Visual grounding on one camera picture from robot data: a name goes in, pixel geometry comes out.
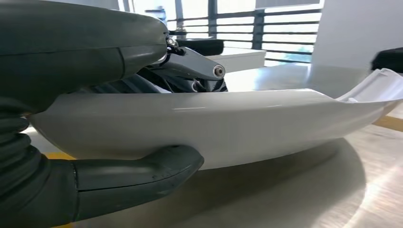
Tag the white cabinet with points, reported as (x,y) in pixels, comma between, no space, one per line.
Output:
(239,59)

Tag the plain black case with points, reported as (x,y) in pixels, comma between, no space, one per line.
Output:
(201,47)

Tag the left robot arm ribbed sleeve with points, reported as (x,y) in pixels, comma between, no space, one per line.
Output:
(12,148)

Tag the black case with yellow label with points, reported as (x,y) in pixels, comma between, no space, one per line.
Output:
(388,59)

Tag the dark window railing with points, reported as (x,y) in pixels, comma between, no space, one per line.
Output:
(258,31)

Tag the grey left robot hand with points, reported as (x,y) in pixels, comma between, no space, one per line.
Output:
(63,47)

